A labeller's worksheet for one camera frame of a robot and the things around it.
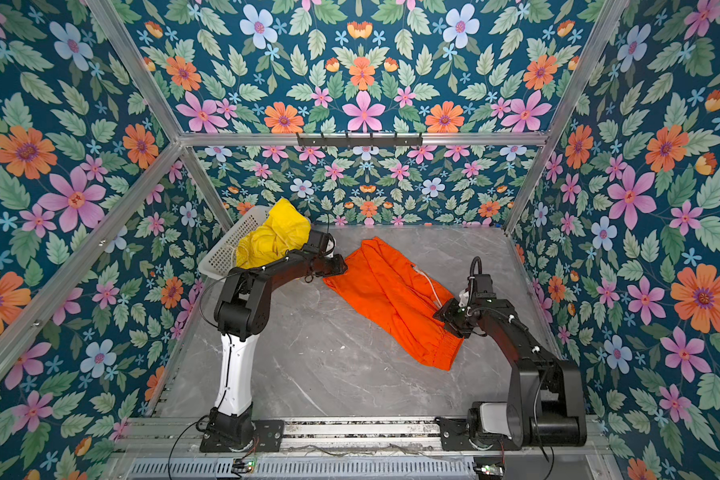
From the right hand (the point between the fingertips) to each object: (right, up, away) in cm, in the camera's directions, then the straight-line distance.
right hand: (438, 316), depth 88 cm
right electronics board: (+9, -33, -17) cm, 38 cm away
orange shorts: (-10, +4, +9) cm, 14 cm away
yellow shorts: (-52, +28, +20) cm, 63 cm away
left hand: (-29, +16, +16) cm, 37 cm away
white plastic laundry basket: (-73, +18, +15) cm, 77 cm away
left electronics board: (-52, -33, -16) cm, 64 cm away
